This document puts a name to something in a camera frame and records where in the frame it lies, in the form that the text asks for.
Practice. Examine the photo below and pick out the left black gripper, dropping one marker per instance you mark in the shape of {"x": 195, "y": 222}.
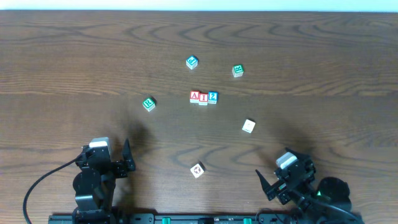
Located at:
{"x": 116, "y": 168}

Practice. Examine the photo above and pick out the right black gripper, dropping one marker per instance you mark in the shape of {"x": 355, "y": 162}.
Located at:
{"x": 280, "y": 185}

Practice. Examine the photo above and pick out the red letter A block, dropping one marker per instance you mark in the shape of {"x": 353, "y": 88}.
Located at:
{"x": 194, "y": 96}

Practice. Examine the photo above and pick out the red letter I block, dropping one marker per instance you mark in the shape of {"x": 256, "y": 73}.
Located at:
{"x": 203, "y": 99}

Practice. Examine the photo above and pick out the blue number 2 block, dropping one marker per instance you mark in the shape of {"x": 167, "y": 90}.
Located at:
{"x": 212, "y": 97}

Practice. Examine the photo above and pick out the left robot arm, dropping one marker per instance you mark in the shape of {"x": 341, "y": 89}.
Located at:
{"x": 94, "y": 186}

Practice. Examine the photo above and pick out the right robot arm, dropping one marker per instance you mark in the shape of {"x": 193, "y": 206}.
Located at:
{"x": 327, "y": 203}

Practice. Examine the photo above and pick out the green letter R block left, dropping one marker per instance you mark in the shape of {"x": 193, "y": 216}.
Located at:
{"x": 149, "y": 104}

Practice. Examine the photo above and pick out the green letter r block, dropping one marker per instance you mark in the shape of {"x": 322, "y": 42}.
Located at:
{"x": 237, "y": 70}
{"x": 149, "y": 104}

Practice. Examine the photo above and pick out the plain white wooden block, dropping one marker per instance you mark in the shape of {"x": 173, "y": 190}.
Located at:
{"x": 248, "y": 126}

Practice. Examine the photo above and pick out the white block red symbol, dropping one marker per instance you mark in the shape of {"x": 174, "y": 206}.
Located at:
{"x": 197, "y": 170}

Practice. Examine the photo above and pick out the blue letter block top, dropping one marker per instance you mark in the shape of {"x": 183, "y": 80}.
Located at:
{"x": 192, "y": 62}

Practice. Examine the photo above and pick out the green letter R block right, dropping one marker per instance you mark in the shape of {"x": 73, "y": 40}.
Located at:
{"x": 237, "y": 70}

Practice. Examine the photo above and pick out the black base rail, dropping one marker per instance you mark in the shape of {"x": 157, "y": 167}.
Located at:
{"x": 148, "y": 218}

